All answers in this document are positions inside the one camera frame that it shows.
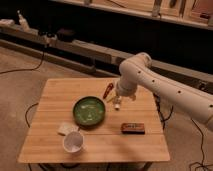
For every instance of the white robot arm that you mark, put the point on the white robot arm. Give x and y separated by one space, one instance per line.
135 71

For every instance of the white paper cup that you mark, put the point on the white paper cup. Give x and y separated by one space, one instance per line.
73 142

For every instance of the brown rectangular box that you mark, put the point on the brown rectangular box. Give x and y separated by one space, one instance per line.
133 128

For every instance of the green round plate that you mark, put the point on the green round plate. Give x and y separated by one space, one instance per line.
89 111

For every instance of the black round object on ledge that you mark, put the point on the black round object on ledge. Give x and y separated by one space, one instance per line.
65 35

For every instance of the white spray bottle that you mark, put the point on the white spray bottle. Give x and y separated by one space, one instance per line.
23 22

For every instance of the wooden table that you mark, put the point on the wooden table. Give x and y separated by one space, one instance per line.
102 143

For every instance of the red handled tool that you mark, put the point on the red handled tool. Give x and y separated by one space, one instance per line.
108 89

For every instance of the white folded napkin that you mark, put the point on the white folded napkin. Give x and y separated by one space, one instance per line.
65 128

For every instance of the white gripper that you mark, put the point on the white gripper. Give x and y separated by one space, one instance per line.
123 91

